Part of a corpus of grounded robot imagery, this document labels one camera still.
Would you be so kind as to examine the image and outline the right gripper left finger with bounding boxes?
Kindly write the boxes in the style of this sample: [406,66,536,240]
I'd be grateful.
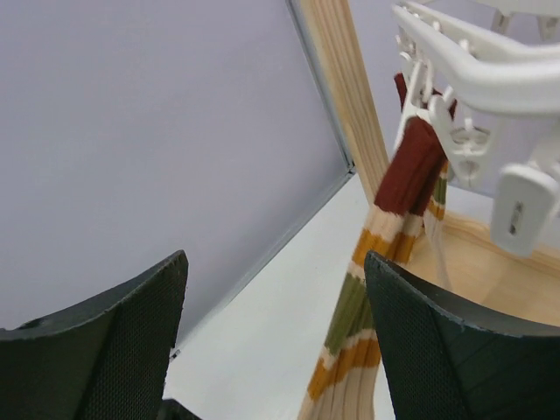
[1,250,188,420]

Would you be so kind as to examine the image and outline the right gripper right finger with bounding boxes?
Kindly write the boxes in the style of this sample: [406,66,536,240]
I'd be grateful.
[365,251,559,419]

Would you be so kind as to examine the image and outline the striped beige sock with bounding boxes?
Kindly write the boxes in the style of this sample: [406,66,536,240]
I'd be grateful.
[298,138,438,420]
[395,63,457,290]

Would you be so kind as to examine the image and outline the white plastic clip hanger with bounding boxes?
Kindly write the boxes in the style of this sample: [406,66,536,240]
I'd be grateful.
[392,1,559,187]

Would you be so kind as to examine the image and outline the wooden hanger rack frame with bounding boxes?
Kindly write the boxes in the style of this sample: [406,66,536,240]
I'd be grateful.
[300,1,559,325]

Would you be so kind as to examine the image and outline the left aluminium frame post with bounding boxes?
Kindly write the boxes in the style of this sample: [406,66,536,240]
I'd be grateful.
[285,0,355,173]

